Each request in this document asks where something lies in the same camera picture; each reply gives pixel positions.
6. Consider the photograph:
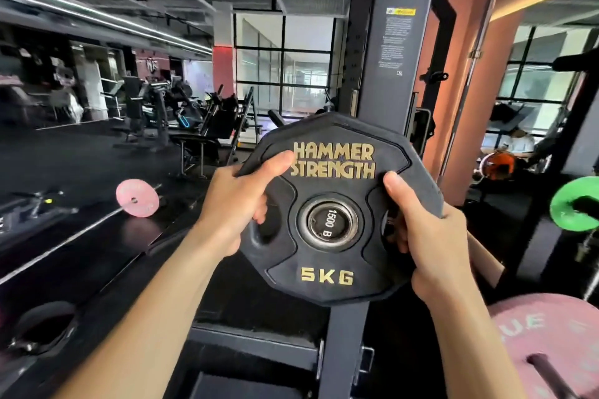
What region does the person's left hand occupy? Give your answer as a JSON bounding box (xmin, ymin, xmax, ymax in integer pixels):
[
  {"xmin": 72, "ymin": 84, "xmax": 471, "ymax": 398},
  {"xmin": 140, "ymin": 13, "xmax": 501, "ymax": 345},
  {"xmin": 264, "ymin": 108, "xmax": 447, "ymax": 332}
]
[{"xmin": 194, "ymin": 150, "xmax": 296, "ymax": 258}]

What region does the person's right hand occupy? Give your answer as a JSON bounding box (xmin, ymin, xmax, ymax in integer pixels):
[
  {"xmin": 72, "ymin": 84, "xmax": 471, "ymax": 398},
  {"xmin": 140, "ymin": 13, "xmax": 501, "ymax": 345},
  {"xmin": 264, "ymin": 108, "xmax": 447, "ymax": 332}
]
[{"xmin": 382, "ymin": 171, "xmax": 474, "ymax": 306}]

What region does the thick chrome barbell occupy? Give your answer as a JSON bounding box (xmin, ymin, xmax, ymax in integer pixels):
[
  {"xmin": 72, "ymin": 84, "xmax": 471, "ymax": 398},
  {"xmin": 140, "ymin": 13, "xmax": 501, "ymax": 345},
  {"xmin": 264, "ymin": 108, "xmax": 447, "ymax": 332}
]
[{"xmin": 306, "ymin": 203, "xmax": 349, "ymax": 243}]

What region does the black weight plate gold print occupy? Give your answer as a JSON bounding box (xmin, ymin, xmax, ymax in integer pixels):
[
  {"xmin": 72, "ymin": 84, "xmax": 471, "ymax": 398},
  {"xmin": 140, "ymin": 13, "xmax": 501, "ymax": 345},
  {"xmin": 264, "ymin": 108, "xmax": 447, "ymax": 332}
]
[{"xmin": 236, "ymin": 112, "xmax": 444, "ymax": 307}]

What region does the green Rogue change plate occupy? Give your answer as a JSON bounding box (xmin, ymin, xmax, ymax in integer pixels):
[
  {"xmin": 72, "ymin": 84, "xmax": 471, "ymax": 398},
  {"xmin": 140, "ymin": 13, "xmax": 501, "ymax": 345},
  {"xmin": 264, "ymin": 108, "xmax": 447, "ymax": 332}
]
[{"xmin": 550, "ymin": 176, "xmax": 599, "ymax": 232}]

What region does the person's left forearm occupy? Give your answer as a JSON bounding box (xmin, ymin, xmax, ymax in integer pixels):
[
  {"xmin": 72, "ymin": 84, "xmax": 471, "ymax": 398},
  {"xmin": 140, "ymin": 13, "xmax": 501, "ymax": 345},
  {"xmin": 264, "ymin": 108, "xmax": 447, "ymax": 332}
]
[{"xmin": 51, "ymin": 225, "xmax": 225, "ymax": 399}]

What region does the person's right forearm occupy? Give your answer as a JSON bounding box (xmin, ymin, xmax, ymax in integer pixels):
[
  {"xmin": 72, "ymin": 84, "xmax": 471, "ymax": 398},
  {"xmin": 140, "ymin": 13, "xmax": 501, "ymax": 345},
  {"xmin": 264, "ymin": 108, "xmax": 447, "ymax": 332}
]
[{"xmin": 423, "ymin": 279, "xmax": 527, "ymax": 399}]

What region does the pink Rogue bumper plate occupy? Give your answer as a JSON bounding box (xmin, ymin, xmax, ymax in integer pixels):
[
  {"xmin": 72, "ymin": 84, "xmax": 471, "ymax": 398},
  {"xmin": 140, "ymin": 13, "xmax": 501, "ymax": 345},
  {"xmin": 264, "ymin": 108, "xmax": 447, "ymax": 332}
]
[{"xmin": 486, "ymin": 293, "xmax": 599, "ymax": 399}]

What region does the thin chrome barbell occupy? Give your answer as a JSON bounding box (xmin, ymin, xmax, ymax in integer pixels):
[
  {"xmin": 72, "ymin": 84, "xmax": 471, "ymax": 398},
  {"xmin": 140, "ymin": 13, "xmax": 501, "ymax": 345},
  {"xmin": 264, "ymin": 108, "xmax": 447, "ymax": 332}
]
[
  {"xmin": 0, "ymin": 183, "xmax": 162, "ymax": 287},
  {"xmin": 437, "ymin": 0, "xmax": 502, "ymax": 185}
]

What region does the row of black gym machines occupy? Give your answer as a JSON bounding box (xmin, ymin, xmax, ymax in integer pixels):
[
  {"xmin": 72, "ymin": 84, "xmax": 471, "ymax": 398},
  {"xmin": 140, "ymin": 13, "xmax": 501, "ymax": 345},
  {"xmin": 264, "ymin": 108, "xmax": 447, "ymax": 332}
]
[{"xmin": 100, "ymin": 75, "xmax": 263, "ymax": 180}]

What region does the thin black storage peg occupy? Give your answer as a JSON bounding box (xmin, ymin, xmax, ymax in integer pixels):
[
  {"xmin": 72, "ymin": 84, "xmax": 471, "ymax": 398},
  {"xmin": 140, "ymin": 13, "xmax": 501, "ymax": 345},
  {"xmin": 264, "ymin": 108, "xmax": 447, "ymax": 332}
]
[{"xmin": 526, "ymin": 353, "xmax": 570, "ymax": 399}]

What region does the black framed window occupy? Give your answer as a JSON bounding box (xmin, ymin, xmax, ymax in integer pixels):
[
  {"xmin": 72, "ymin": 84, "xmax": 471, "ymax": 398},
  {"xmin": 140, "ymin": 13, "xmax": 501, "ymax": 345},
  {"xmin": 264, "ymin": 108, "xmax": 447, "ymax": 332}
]
[{"xmin": 233, "ymin": 14, "xmax": 336, "ymax": 119}]

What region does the warning label sticker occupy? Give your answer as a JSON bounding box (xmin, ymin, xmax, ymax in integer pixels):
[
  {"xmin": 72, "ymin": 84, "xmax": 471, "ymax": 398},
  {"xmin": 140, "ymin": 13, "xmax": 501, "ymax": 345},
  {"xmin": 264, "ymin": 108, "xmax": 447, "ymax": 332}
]
[{"xmin": 377, "ymin": 7, "xmax": 417, "ymax": 78}]

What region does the black power rack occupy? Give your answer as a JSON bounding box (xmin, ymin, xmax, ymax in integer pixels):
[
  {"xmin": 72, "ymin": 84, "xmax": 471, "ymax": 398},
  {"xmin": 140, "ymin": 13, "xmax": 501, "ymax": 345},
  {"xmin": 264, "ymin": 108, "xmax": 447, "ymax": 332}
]
[{"xmin": 411, "ymin": 0, "xmax": 457, "ymax": 161}]

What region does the ceiling light strip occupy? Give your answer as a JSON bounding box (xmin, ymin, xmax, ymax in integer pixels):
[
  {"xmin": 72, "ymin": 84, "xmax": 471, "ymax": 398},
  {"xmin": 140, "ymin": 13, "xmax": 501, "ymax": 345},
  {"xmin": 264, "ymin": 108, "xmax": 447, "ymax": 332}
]
[{"xmin": 0, "ymin": 0, "xmax": 214, "ymax": 56}]

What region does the wall mirror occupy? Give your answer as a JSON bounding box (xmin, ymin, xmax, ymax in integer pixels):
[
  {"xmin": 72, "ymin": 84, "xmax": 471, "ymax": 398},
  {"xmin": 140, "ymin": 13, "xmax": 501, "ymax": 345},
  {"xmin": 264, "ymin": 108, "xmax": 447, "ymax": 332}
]
[{"xmin": 472, "ymin": 6, "xmax": 599, "ymax": 208}]

